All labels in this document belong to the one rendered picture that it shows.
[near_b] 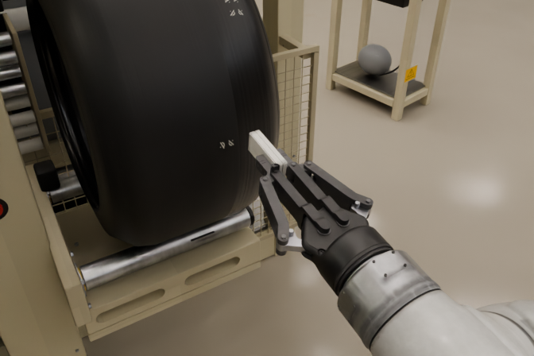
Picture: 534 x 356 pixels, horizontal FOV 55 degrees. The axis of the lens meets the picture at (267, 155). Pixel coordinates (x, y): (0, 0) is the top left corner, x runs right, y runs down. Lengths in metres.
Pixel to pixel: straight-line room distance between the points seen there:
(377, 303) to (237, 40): 0.42
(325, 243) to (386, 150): 2.41
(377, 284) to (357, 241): 0.05
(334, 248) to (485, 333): 0.15
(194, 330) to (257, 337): 0.24
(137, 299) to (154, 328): 1.01
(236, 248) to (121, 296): 0.23
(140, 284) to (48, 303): 0.18
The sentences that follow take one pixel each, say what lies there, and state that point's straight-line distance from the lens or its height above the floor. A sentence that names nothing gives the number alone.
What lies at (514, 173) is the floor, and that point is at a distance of 2.98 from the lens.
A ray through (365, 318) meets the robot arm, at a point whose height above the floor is 1.21.
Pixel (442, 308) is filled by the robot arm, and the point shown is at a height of 1.23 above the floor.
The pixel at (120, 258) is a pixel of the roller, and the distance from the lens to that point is 0.97.
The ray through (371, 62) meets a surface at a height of 0.26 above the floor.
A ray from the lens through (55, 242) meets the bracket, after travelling 1.00.
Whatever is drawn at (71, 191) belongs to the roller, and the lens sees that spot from 1.18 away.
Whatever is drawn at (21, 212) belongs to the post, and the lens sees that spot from 0.94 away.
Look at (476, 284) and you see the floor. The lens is 2.29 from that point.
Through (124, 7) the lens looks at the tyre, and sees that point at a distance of 0.71.
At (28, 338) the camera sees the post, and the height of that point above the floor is 0.75.
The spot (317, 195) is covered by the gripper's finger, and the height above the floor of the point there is 1.22.
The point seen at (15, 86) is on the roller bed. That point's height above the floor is 1.08.
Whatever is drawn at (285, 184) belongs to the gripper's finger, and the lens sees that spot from 0.59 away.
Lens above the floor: 1.59
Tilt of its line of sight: 34 degrees down
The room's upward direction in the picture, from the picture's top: straight up
